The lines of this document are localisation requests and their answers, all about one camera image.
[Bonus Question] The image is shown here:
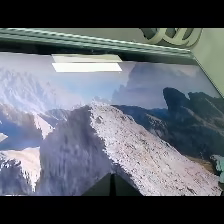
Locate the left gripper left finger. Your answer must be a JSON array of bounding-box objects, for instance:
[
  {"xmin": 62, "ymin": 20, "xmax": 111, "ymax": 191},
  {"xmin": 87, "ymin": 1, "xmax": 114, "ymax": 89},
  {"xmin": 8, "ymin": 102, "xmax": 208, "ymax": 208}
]
[{"xmin": 81, "ymin": 172, "xmax": 114, "ymax": 197}]

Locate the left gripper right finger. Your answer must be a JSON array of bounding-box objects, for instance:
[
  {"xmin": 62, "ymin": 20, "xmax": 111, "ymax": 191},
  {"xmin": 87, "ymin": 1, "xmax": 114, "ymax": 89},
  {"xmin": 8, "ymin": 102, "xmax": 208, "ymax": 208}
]
[{"xmin": 112, "ymin": 172, "xmax": 143, "ymax": 197}]

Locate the pale green garment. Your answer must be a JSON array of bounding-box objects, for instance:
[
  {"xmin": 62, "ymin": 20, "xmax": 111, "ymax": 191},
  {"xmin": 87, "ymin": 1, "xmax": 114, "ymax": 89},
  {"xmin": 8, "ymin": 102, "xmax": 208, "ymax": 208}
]
[{"xmin": 210, "ymin": 153, "xmax": 224, "ymax": 185}]

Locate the silver frame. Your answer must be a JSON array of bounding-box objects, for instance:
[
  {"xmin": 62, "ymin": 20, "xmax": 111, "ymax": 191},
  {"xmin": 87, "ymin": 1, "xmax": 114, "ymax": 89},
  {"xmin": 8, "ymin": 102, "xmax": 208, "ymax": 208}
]
[{"xmin": 0, "ymin": 28, "xmax": 203, "ymax": 61}]

